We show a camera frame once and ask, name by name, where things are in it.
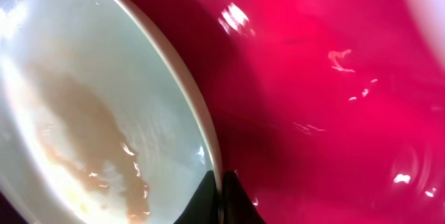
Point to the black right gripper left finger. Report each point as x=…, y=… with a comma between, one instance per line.
x=203, y=207

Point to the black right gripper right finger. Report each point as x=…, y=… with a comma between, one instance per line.
x=238, y=208

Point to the white plate with sauce smear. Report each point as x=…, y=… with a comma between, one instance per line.
x=101, y=121

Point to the red plastic tray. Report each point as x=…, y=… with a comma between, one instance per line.
x=328, y=111

